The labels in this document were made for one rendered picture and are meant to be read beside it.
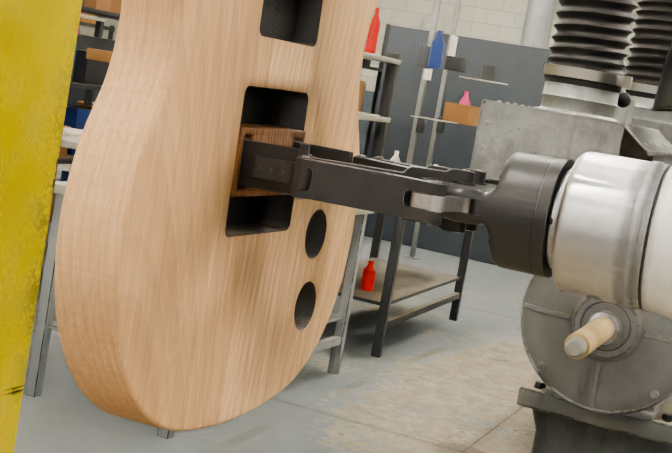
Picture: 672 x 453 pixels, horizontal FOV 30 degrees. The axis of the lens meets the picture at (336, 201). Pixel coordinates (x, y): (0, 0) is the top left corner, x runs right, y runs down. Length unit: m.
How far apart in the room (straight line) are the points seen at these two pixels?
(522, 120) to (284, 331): 0.64
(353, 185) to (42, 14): 1.22
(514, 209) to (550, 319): 1.04
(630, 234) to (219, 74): 0.26
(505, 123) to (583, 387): 0.46
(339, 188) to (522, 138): 0.76
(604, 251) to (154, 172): 0.26
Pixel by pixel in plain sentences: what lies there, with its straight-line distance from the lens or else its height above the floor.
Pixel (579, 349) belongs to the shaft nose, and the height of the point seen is 1.25.
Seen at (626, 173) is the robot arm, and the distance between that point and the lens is 0.76.
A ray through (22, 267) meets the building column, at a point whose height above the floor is 1.15.
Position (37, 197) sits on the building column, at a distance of 2.00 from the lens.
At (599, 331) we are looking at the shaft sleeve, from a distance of 1.65.
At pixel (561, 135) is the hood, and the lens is 1.49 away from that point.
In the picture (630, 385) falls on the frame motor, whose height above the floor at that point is 1.18.
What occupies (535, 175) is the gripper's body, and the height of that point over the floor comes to 1.49.
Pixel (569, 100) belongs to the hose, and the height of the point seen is 1.54.
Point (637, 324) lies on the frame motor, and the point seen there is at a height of 1.26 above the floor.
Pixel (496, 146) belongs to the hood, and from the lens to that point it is 1.51.
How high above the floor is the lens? 1.52
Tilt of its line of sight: 6 degrees down
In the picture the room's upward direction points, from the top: 10 degrees clockwise
